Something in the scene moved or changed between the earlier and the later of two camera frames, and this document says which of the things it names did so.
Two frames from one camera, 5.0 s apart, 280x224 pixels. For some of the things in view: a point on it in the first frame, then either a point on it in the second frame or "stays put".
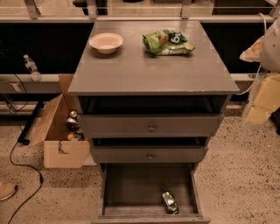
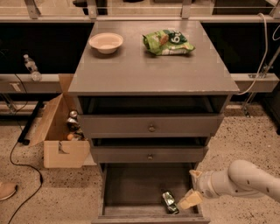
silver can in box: x=73 y=122 stays put
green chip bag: x=167 y=42 stays put
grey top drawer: x=158 y=116 stays put
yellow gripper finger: x=253 y=54 to x=195 y=174
